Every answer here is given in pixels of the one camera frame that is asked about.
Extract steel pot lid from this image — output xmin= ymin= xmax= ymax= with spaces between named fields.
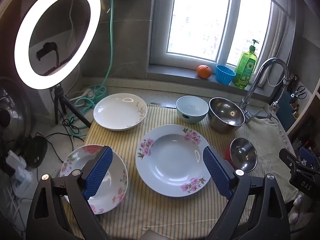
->
xmin=0 ymin=76 xmax=32 ymax=153

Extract red bowl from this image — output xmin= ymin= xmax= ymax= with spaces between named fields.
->
xmin=224 ymin=147 xmax=237 ymax=168

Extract black handled scissors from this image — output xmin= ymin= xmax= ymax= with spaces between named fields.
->
xmin=290 ymin=85 xmax=307 ymax=99

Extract black round device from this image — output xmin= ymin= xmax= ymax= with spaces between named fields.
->
xmin=24 ymin=136 xmax=48 ymax=168

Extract white plate with pink flowers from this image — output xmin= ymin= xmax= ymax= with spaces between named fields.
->
xmin=59 ymin=144 xmax=129 ymax=215

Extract teal round power strip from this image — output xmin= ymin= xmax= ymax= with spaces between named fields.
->
xmin=88 ymin=84 xmax=107 ymax=99

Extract white power adapter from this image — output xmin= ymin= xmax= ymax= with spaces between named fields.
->
xmin=5 ymin=150 xmax=27 ymax=171
xmin=12 ymin=167 xmax=33 ymax=193

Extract small steel bowl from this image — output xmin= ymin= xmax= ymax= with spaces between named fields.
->
xmin=230 ymin=137 xmax=258 ymax=173

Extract large steel bowl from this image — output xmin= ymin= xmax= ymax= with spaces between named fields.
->
xmin=208 ymin=97 xmax=245 ymax=134

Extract teal power cable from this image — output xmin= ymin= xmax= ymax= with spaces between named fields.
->
xmin=67 ymin=0 xmax=115 ymax=138

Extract light blue bowl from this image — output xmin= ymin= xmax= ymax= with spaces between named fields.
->
xmin=176 ymin=96 xmax=209 ymax=124

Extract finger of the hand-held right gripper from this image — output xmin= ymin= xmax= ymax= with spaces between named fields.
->
xmin=279 ymin=148 xmax=304 ymax=173

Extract white ring light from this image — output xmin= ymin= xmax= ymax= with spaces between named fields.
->
xmin=14 ymin=0 xmax=102 ymax=90

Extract chrome faucet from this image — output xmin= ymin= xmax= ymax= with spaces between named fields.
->
xmin=239 ymin=58 xmax=290 ymax=123

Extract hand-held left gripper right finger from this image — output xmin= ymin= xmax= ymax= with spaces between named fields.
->
xmin=202 ymin=145 xmax=292 ymax=240

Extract white plate with leaf print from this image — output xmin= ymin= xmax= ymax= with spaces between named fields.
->
xmin=93 ymin=93 xmax=148 ymax=131

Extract black knotted cable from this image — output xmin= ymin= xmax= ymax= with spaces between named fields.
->
xmin=45 ymin=117 xmax=88 ymax=163

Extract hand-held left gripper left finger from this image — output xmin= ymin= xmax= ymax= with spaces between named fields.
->
xmin=26 ymin=145 xmax=113 ymax=240

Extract black phone clamp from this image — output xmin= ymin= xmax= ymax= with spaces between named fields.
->
xmin=36 ymin=41 xmax=62 ymax=67

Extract white plug with cable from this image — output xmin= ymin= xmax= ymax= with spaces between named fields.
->
xmin=70 ymin=87 xmax=93 ymax=101

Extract orange fruit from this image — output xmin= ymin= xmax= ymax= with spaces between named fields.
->
xmin=196 ymin=65 xmax=212 ymax=79

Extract white framed window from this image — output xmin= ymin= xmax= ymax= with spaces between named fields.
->
xmin=149 ymin=0 xmax=298 ymax=88

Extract light blue plate pink flowers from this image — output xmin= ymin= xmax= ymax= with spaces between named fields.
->
xmin=135 ymin=124 xmax=212 ymax=197

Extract green dish soap bottle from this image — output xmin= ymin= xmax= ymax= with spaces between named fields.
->
xmin=234 ymin=39 xmax=258 ymax=89

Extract blue ribbed cup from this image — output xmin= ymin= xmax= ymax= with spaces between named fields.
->
xmin=215 ymin=65 xmax=236 ymax=86

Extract yellow striped cloth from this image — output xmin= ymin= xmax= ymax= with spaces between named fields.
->
xmin=61 ymin=104 xmax=299 ymax=240

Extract dark blue utensil holder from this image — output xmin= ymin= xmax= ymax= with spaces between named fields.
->
xmin=281 ymin=90 xmax=300 ymax=130

